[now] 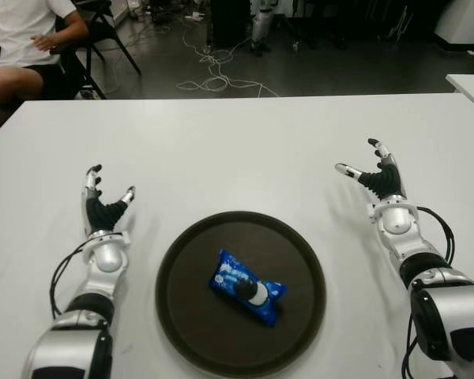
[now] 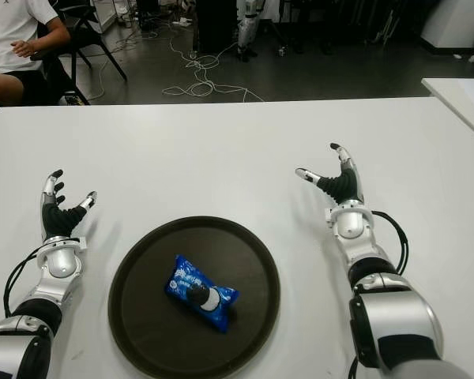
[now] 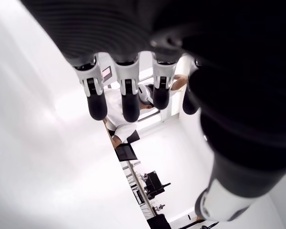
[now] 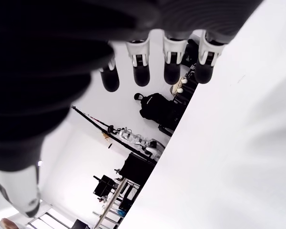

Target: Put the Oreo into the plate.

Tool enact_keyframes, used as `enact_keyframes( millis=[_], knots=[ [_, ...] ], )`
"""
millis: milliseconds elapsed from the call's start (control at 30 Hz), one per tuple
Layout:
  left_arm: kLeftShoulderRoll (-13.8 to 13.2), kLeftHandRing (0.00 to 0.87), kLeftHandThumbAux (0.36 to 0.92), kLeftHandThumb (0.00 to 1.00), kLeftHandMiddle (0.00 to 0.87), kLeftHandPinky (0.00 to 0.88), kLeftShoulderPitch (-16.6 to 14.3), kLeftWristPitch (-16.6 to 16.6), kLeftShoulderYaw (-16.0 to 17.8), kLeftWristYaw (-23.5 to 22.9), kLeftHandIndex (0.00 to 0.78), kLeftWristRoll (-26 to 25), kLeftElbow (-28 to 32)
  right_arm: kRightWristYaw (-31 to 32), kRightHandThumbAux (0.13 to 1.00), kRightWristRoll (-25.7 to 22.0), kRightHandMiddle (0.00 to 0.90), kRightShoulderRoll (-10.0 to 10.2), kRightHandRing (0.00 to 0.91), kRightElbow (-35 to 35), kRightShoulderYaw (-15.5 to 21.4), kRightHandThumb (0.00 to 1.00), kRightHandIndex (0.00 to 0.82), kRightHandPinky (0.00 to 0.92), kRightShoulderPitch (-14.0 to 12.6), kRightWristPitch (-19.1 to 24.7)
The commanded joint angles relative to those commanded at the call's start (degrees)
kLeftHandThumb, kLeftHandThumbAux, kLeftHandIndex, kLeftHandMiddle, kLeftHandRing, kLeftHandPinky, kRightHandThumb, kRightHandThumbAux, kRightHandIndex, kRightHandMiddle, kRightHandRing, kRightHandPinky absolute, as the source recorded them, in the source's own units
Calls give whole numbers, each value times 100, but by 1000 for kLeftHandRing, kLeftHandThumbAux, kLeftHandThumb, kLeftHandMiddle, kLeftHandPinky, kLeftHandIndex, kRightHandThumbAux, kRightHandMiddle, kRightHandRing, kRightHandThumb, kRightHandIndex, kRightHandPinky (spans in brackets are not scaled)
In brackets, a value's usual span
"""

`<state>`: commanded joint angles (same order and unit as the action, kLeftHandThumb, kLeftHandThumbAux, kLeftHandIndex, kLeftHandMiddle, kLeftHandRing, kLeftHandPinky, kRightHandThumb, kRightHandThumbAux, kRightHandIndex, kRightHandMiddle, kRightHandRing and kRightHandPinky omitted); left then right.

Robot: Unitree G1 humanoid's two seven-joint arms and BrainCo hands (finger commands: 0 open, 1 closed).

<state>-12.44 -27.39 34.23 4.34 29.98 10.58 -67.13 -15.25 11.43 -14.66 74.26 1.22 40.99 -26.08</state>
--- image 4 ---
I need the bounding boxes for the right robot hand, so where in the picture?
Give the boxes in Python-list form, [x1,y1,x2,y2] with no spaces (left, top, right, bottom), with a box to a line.
[0,0,265,218]

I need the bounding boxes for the silver humanoid robot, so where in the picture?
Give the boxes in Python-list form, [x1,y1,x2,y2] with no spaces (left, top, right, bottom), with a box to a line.
[116,127,166,158]

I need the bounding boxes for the black backpack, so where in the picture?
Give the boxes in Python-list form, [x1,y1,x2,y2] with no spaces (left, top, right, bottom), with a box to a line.
[133,92,182,125]

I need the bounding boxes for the black equipment on workbench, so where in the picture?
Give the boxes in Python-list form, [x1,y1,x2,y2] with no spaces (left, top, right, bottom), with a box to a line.
[92,175,117,197]

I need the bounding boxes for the black equipment case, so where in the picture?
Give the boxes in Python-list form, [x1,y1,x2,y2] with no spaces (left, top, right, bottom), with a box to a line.
[121,152,157,186]

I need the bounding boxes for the beige pad with white balls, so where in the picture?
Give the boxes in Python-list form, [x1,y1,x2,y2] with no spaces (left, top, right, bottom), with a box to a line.
[170,77,189,95]

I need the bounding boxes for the white workbench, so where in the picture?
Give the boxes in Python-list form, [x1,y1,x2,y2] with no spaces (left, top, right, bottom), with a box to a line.
[93,177,142,229]

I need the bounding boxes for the black rack of cases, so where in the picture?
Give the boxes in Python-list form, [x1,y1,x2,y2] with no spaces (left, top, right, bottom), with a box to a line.
[173,80,198,109]

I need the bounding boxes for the black folded stands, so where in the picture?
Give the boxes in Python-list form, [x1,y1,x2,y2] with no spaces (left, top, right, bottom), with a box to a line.
[180,38,201,72]

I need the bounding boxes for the black robot gantry frame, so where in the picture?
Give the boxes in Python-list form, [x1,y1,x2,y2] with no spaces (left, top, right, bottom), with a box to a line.
[71,106,158,166]

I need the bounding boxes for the large window with dark frame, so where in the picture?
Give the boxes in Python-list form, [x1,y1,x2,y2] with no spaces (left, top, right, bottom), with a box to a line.
[26,207,73,229]

